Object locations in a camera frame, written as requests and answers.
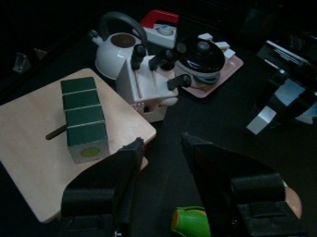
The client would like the green toy vegetable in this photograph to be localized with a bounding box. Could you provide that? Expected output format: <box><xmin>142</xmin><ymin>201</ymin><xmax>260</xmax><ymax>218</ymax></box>
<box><xmin>170</xmin><ymin>206</ymin><xmax>212</xmax><ymax>237</ymax></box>

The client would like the dark wooden stick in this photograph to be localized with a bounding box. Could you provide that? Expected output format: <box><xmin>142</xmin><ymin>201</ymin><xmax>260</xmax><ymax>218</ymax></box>
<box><xmin>45</xmin><ymin>123</ymin><xmax>69</xmax><ymax>141</ymax></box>

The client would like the white toy knife block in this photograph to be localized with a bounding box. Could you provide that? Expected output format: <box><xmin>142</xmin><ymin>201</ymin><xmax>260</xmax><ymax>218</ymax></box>
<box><xmin>116</xmin><ymin>55</ymin><xmax>180</xmax><ymax>123</ymax></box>

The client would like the pink square tray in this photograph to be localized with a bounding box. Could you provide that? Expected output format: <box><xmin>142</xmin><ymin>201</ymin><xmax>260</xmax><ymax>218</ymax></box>
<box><xmin>179</xmin><ymin>54</ymin><xmax>245</xmax><ymax>99</ymax></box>

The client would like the light wooden cutting board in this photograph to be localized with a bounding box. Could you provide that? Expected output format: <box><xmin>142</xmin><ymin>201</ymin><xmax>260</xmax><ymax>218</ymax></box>
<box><xmin>0</xmin><ymin>68</ymin><xmax>160</xmax><ymax>224</ymax></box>

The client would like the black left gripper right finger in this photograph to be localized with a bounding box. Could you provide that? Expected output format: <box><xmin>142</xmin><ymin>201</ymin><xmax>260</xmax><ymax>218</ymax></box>
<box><xmin>180</xmin><ymin>132</ymin><xmax>310</xmax><ymax>237</ymax></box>

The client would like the black-handled toy knife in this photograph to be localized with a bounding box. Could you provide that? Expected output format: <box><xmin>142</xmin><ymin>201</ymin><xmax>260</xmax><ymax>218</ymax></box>
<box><xmin>166</xmin><ymin>73</ymin><xmax>193</xmax><ymax>92</ymax></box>
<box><xmin>148</xmin><ymin>48</ymin><xmax>176</xmax><ymax>71</ymax></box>
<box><xmin>130</xmin><ymin>44</ymin><xmax>149</xmax><ymax>70</ymax></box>

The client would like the white toy iron red handle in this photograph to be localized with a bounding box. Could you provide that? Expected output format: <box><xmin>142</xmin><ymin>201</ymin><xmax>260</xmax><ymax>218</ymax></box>
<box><xmin>140</xmin><ymin>8</ymin><xmax>181</xmax><ymax>50</ymax></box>

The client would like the black and white toy pot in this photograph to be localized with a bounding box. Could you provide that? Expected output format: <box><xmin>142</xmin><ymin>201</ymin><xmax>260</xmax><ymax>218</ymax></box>
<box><xmin>173</xmin><ymin>37</ymin><xmax>227</xmax><ymax>87</ymax></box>

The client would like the metal corner bracket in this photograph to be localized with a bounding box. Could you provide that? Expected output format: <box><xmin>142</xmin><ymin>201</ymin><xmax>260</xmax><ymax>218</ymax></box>
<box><xmin>11</xmin><ymin>52</ymin><xmax>33</xmax><ymax>74</ymax></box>
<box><xmin>34</xmin><ymin>47</ymin><xmax>49</xmax><ymax>60</ymax></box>

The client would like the white toy cube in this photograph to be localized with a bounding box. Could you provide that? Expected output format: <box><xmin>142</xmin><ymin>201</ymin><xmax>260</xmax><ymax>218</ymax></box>
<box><xmin>223</xmin><ymin>48</ymin><xmax>237</xmax><ymax>59</ymax></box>
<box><xmin>197</xmin><ymin>32</ymin><xmax>215</xmax><ymax>42</ymax></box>
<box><xmin>215</xmin><ymin>41</ymin><xmax>231</xmax><ymax>51</ymax></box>

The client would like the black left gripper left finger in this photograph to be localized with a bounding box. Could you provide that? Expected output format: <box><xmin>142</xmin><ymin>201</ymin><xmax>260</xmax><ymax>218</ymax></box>
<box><xmin>59</xmin><ymin>137</ymin><xmax>146</xmax><ymax>237</ymax></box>

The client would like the pink plate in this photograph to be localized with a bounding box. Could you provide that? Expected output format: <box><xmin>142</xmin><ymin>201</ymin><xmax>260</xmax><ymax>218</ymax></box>
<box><xmin>283</xmin><ymin>181</ymin><xmax>304</xmax><ymax>219</ymax></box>

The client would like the white toy kettle grey handle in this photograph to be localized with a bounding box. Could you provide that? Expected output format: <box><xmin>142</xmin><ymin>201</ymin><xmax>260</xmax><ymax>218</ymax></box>
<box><xmin>88</xmin><ymin>11</ymin><xmax>149</xmax><ymax>81</ymax></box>

